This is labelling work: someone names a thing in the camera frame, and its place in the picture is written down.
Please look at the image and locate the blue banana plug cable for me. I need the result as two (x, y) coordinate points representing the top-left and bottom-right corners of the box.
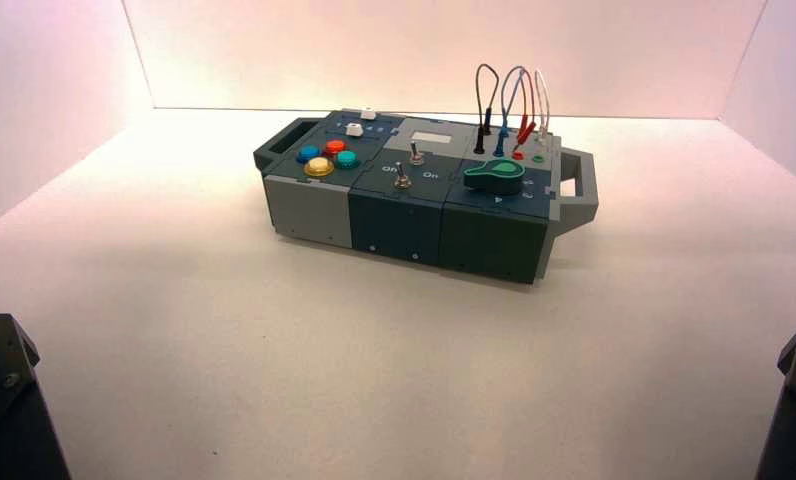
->
(493, 65), (527, 158)

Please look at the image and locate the red banana plug cable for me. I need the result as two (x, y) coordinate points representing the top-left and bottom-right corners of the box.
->
(511, 68), (539, 152)

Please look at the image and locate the white banana plug cable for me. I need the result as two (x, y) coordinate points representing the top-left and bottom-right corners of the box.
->
(533, 68), (552, 146)

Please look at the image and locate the black banana plug cable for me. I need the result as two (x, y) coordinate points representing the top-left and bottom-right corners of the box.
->
(474, 63), (501, 156)

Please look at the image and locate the green rotary knob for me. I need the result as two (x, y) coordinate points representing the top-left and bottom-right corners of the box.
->
(462, 160), (526, 197)

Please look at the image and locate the grey and blue task box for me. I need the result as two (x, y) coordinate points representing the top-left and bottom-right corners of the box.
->
(253, 109), (599, 286)

